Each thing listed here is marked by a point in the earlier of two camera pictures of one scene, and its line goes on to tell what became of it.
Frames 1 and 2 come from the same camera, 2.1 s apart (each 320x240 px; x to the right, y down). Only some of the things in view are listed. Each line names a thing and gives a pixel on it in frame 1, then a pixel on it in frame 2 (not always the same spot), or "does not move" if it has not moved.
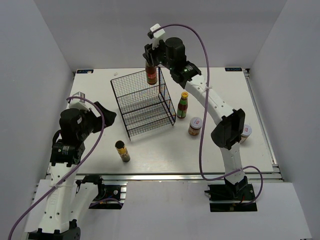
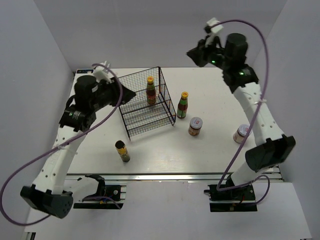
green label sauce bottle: (182, 107) does not move
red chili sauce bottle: (151, 75) to (151, 91)
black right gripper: (150, 58) to (198, 54)
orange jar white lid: (195, 126) does not move
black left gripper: (109, 115) to (115, 89)
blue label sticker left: (85, 71) does not move
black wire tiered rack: (144, 107) does not move
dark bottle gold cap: (120, 146) does not move
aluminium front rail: (163, 176) does not move
